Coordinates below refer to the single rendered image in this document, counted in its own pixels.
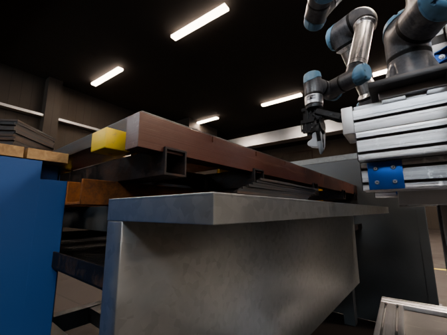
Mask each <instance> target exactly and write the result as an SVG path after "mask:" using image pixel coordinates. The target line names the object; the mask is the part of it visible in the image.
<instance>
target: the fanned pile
mask: <svg viewBox="0 0 447 335"><path fill-rule="evenodd" d="M318 190H319V189H316V188H312V187H305V186H302V185H295V184H291V183H285V182H281V181H274V180H270V179H264V178H259V179H257V180H255V181H254V182H252V183H250V184H248V185H246V186H242V187H240V188H238V189H237V190H235V191H233V192H231V193H237V194H246V195H260V196H268V197H282V198H291V199H306V200H307V199H308V198H309V197H310V196H311V195H312V193H314V192H315V191H318Z"/></svg>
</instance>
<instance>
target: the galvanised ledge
mask: <svg viewBox="0 0 447 335"><path fill-rule="evenodd" d="M381 213H389V211H388V207H381V206H374V205H359V204H351V203H336V202H328V201H313V200H306V199H291V198H282V197H268V196H260V195H246V194H237V193H222V192H214V191H212V192H202V193H183V194H173V195H155V196H145V197H126V198H116V199H109V202H108V219H107V221H135V222H151V223H179V224H194V225H226V224H236V223H255V222H265V221H284V220H294V219H313V218H323V217H342V216H352V215H371V214H381Z"/></svg>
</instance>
